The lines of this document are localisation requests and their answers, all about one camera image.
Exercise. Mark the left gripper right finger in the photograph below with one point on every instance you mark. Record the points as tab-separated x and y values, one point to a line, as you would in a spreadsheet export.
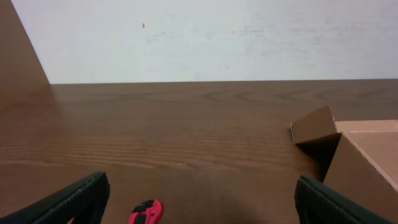
316	203

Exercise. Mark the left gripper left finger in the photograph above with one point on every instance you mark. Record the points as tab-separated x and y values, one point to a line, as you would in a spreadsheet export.
84	201

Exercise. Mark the red utility knife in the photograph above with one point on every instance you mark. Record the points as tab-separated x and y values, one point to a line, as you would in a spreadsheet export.
148	212

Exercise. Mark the open brown cardboard box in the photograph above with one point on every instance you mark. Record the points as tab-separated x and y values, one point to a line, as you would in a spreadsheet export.
360	156

